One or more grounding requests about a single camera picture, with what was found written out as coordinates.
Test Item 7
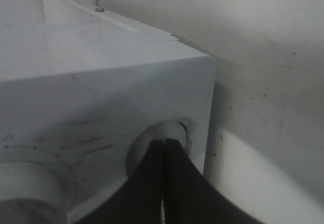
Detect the round door release button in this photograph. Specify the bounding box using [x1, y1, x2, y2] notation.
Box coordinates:
[126, 120, 189, 177]

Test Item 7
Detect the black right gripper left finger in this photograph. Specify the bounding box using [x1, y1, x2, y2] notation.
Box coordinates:
[78, 141, 165, 224]

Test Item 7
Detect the white timer knob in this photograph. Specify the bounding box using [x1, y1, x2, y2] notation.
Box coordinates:
[1, 163, 67, 223]

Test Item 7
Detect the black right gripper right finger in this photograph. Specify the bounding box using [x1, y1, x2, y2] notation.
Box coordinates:
[164, 139, 258, 223]

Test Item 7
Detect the white microwave oven body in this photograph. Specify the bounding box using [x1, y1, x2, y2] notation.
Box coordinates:
[1, 0, 216, 223]

